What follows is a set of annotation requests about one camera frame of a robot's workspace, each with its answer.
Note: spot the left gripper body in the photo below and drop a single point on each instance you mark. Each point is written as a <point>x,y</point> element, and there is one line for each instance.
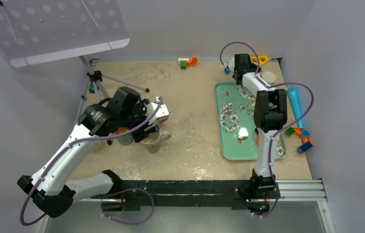
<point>138,115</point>

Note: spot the blue mug yellow inside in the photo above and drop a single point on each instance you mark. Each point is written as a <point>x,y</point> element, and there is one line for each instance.
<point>124,140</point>

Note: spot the beige floral mug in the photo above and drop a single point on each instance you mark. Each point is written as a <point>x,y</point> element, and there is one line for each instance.
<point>269,77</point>
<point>153,143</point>

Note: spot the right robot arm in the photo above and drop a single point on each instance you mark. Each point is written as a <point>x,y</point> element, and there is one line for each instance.
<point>270,115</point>

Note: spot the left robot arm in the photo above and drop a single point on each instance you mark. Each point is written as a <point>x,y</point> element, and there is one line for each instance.
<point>52,190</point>

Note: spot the orange green toy blocks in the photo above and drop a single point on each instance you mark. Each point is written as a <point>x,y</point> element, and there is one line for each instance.
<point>187,62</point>

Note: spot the green floral tray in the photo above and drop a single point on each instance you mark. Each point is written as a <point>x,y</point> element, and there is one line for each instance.
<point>235,109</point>

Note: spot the orange cup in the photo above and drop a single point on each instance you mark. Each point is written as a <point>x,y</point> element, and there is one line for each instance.
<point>257,141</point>

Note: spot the yellow toy phone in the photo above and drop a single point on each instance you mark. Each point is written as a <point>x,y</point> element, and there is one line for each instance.
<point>229,68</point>

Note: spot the perforated music stand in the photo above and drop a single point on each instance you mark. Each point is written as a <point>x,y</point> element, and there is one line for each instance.
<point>33,32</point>

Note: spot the blue toy microphone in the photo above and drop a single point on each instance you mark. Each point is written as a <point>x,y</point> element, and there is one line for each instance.
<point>293,97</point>

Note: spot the colourful toy blocks cluster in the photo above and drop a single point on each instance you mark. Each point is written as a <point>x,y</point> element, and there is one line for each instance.
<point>304,136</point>

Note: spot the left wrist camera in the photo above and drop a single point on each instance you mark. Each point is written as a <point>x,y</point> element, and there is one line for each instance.
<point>162,112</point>

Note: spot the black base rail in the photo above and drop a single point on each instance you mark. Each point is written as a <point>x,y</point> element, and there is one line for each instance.
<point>235,194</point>

